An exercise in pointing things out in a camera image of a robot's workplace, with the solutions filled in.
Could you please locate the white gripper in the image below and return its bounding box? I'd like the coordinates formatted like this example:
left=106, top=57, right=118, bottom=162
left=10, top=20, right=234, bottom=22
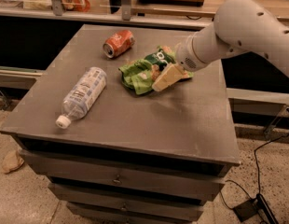
left=152, top=35, right=207, bottom=91

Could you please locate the green rice chip bag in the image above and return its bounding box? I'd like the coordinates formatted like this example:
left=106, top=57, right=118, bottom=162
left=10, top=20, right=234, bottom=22
left=119, top=46, right=193, bottom=95

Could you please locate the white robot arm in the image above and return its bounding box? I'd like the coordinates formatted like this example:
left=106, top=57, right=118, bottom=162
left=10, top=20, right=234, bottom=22
left=152, top=0, right=289, bottom=91

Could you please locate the orange soda can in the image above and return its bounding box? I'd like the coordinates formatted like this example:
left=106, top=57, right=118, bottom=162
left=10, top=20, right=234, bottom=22
left=103, top=30, right=135, bottom=59

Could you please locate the clear plastic water bottle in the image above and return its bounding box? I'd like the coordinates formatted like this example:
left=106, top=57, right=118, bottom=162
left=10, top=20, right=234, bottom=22
left=56, top=67, right=107, bottom=129

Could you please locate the grey drawer cabinet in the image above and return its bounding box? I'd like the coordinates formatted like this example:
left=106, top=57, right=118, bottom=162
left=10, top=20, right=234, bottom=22
left=1, top=25, right=240, bottom=224

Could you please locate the black floor power adapter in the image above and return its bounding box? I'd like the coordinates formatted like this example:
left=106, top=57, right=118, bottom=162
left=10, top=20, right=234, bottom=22
left=232, top=194, right=279, bottom=224

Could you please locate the crumpled brown paper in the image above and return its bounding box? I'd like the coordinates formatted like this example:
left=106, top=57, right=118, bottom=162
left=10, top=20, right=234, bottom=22
left=2, top=150, right=24, bottom=174

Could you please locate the black power cable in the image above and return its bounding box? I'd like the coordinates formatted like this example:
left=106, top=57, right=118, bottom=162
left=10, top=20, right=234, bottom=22
left=218, top=109, right=289, bottom=210

